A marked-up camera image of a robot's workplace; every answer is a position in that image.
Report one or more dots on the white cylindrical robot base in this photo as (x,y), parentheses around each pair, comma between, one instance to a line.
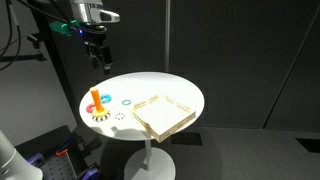
(13,163)

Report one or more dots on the white table pedestal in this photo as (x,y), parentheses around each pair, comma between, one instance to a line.
(149,163)

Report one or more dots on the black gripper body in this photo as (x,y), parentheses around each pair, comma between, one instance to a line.
(96,41)

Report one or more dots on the grey vertical pole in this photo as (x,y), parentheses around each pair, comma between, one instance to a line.
(167,33)

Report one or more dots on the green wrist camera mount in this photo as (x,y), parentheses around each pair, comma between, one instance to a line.
(61,27)

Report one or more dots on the grey perforated board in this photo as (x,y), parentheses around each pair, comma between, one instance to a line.
(60,168)

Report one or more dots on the light wooden tray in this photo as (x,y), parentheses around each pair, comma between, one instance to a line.
(166,116)

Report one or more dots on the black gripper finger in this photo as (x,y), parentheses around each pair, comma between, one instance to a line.
(107,65)
(93,61)

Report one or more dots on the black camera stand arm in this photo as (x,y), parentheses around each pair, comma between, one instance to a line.
(23,57)

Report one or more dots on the purple clamp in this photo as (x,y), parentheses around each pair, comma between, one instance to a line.
(89,173)
(35,158)

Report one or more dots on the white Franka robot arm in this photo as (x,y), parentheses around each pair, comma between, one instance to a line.
(83,10)

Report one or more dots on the black vertical post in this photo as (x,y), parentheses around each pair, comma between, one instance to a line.
(50,66)

